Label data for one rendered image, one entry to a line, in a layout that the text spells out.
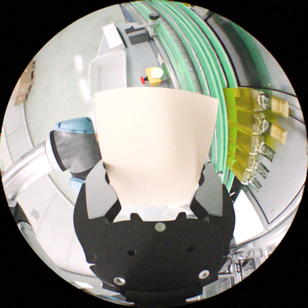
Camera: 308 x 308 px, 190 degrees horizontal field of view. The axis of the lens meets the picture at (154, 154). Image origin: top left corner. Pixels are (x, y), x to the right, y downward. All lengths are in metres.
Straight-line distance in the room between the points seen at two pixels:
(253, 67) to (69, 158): 0.63
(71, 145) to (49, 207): 3.32
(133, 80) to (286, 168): 0.69
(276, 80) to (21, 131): 4.07
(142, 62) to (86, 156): 0.44
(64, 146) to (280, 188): 0.65
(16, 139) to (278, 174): 4.06
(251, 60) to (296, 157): 0.35
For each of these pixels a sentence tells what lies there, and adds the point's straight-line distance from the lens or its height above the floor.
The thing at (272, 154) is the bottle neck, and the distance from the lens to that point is 0.28.
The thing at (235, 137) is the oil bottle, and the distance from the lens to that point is 0.34.
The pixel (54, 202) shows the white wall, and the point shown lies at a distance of 3.58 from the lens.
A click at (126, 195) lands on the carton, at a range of 0.15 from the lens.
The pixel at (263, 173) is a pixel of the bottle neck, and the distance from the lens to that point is 0.31.
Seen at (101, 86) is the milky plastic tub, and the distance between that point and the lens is 0.53.
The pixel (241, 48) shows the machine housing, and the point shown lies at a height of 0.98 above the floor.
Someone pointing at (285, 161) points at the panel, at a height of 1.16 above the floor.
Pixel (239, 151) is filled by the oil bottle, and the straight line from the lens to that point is 0.34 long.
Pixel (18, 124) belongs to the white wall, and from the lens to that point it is 3.83.
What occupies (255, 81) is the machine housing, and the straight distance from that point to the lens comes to 0.47.
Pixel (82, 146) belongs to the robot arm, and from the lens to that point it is 0.25.
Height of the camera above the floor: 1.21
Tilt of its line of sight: 61 degrees down
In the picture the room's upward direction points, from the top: 177 degrees clockwise
